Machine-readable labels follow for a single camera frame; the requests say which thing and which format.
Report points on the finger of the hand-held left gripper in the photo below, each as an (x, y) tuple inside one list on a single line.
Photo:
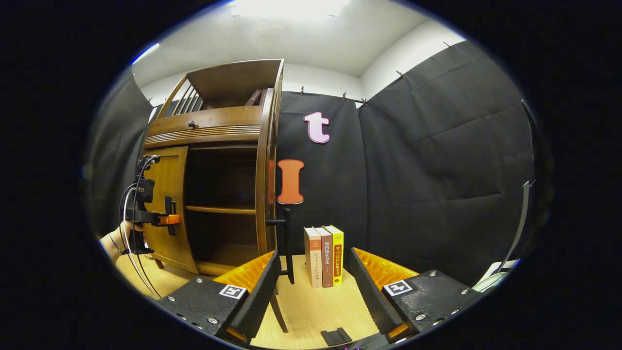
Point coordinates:
[(167, 219)]

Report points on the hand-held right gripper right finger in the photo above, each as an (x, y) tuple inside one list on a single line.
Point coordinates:
[(371, 296)]

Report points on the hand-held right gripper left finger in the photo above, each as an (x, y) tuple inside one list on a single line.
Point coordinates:
[(257, 296)]

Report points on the wooden shoe cabinet door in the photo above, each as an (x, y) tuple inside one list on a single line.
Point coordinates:
[(175, 170), (262, 170)]

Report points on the wooden double-door shoe cabinet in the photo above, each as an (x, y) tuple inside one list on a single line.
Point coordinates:
[(233, 82)]

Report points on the wooden inner cabinet shelf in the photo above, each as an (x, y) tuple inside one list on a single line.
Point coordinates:
[(218, 210)]

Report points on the wooden cabinet drawer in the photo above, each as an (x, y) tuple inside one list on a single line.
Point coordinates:
[(218, 119)]

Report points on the yellow book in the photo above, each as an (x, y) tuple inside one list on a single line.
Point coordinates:
[(338, 253)]

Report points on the brown and white book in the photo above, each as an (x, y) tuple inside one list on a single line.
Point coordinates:
[(327, 257)]

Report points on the black backdrop cloth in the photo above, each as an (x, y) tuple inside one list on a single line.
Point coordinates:
[(437, 170)]

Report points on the grey-brown book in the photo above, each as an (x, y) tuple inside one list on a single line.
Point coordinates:
[(253, 97)]

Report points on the large ceiling light panel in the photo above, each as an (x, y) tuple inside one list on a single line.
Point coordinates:
[(291, 7)]

